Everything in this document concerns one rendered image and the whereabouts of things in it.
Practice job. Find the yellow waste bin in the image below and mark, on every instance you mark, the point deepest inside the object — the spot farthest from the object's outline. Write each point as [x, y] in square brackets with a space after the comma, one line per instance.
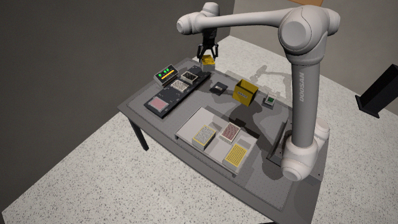
[244, 92]

